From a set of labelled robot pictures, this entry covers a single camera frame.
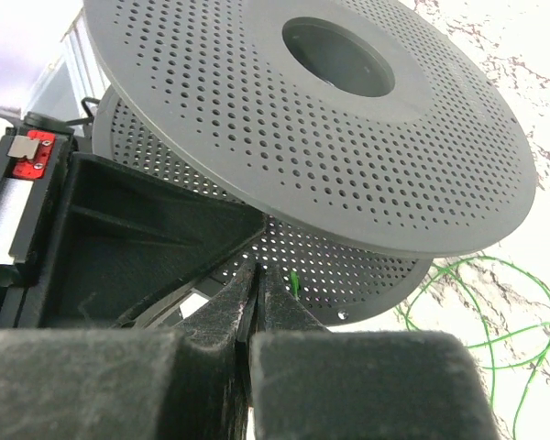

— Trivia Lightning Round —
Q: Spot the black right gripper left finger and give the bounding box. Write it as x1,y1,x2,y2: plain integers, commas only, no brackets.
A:
0,263,257,439

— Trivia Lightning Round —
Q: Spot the green wire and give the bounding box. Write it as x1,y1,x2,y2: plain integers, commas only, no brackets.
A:
289,255,550,440

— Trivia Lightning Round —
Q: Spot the black cable spool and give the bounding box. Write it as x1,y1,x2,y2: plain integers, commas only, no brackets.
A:
83,1,537,325

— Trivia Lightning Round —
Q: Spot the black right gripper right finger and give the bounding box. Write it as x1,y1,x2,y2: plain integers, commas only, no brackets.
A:
249,267,498,439

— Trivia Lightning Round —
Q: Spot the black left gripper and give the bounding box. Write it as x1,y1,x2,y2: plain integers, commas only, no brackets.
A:
0,112,266,328

